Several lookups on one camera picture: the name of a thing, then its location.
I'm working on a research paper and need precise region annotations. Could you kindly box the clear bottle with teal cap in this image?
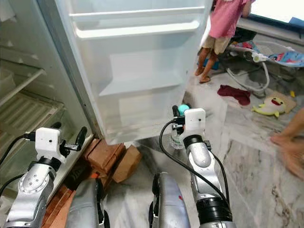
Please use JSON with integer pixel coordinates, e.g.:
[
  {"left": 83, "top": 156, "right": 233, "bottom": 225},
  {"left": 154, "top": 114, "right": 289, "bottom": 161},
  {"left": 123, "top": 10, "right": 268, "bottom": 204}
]
[{"left": 170, "top": 104, "right": 190, "bottom": 151}]

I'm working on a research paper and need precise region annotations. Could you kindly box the white fridge door bin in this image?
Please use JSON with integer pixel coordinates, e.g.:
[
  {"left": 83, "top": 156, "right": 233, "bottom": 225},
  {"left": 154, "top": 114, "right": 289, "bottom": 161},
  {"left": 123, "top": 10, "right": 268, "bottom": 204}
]
[{"left": 97, "top": 78, "right": 177, "bottom": 144}]

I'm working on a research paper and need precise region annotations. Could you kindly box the white-trimmed fridge shelf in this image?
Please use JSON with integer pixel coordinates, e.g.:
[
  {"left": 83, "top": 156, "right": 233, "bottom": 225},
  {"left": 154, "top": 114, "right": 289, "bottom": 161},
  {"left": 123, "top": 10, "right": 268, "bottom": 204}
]
[{"left": 0, "top": 66, "right": 46, "bottom": 104}]

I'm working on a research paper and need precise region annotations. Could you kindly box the grey fridge door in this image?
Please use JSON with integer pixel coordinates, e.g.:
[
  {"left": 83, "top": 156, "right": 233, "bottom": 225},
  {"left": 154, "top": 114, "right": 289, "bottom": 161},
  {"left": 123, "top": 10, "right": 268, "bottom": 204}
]
[{"left": 52, "top": 0, "right": 214, "bottom": 145}]

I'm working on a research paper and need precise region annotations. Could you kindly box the grey fridge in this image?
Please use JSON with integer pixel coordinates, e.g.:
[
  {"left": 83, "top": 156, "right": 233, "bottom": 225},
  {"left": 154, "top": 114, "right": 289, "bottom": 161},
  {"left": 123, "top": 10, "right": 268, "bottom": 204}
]
[{"left": 0, "top": 0, "right": 214, "bottom": 200}]

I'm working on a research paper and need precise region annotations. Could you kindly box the white fridge door shelf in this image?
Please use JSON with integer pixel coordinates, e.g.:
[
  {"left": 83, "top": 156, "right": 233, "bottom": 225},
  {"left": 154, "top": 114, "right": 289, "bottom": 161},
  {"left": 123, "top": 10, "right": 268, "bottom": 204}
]
[{"left": 74, "top": 20, "right": 201, "bottom": 40}]

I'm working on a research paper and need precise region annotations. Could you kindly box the ribbed white crisper cover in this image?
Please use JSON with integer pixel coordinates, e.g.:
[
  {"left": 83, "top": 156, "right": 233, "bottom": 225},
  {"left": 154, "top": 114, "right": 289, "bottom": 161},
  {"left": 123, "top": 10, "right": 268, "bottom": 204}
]
[{"left": 0, "top": 92, "right": 65, "bottom": 163}]

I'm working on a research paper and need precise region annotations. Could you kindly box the orange brick stack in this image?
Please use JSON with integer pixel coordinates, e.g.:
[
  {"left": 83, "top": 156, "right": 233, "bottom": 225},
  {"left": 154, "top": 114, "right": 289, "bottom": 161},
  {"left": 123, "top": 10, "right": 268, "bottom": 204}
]
[
  {"left": 83, "top": 138, "right": 143, "bottom": 184},
  {"left": 43, "top": 183, "right": 77, "bottom": 228}
]

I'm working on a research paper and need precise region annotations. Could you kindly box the silver left robot leg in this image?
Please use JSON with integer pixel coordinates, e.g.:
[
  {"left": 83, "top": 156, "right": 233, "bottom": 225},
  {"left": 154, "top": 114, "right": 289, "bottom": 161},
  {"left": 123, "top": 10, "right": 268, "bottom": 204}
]
[{"left": 66, "top": 178, "right": 111, "bottom": 228}]

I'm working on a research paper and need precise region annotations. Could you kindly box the silver robot leg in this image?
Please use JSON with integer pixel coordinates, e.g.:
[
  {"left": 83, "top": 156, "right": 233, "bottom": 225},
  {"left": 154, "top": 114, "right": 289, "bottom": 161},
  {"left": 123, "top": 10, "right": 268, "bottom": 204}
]
[
  {"left": 150, "top": 172, "right": 193, "bottom": 228},
  {"left": 66, "top": 178, "right": 111, "bottom": 228}
]

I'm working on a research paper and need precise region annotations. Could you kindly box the dark red cloth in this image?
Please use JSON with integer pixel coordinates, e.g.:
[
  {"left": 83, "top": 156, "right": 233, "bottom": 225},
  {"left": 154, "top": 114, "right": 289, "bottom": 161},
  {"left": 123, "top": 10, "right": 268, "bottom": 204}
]
[{"left": 217, "top": 85, "right": 251, "bottom": 106}]

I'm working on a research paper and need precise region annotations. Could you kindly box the silver right robot leg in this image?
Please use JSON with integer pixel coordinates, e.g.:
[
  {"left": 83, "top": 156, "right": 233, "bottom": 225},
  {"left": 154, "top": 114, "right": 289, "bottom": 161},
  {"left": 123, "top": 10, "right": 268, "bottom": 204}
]
[{"left": 150, "top": 172, "right": 193, "bottom": 228}]

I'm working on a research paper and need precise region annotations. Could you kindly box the yellow shark plush toy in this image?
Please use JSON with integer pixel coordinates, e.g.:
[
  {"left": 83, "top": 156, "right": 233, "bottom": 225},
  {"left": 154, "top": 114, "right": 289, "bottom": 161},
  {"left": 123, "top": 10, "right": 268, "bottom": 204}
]
[{"left": 253, "top": 94, "right": 290, "bottom": 118}]

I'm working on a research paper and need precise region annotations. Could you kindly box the child in pink shirt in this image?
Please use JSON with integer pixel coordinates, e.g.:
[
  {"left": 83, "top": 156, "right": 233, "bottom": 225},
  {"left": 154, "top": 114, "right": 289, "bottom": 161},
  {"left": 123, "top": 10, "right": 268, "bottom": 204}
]
[{"left": 195, "top": 0, "right": 255, "bottom": 84}]

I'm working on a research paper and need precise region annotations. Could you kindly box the person's bare foot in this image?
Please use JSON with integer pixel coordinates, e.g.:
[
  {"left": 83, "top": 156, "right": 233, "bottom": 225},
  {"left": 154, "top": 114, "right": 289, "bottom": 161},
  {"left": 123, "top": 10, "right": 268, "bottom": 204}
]
[{"left": 270, "top": 107, "right": 304, "bottom": 179}]

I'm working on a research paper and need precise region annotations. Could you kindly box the colourful baby bouncer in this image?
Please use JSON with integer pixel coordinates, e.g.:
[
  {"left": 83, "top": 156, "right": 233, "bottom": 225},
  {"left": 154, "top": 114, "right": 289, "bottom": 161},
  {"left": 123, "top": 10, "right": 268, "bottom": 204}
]
[{"left": 226, "top": 40, "right": 304, "bottom": 94}]

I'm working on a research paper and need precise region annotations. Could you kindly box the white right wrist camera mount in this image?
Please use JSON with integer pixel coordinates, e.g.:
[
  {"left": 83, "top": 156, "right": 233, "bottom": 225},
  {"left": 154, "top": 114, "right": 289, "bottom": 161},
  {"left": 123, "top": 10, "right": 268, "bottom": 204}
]
[{"left": 183, "top": 108, "right": 207, "bottom": 138}]

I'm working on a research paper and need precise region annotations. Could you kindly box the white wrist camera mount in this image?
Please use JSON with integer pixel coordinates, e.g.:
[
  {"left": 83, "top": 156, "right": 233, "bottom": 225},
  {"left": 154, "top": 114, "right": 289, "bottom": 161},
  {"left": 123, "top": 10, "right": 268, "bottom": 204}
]
[
  {"left": 35, "top": 127, "right": 63, "bottom": 165},
  {"left": 183, "top": 108, "right": 207, "bottom": 138}
]

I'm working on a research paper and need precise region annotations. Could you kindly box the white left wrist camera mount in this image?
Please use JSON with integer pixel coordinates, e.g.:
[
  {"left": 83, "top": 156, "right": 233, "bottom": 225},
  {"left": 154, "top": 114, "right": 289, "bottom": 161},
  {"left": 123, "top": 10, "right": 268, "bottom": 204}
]
[{"left": 35, "top": 127, "right": 63, "bottom": 165}]

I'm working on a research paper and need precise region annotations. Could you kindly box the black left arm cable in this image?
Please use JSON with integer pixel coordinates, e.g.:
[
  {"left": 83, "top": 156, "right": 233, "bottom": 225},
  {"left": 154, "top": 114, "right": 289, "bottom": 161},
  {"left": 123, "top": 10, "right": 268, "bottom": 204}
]
[{"left": 0, "top": 133, "right": 38, "bottom": 196}]

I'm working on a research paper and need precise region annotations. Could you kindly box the white fridge door rail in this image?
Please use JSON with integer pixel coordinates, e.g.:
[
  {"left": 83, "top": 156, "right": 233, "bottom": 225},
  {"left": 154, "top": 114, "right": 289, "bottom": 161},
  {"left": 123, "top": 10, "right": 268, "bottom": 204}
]
[{"left": 69, "top": 6, "right": 206, "bottom": 22}]

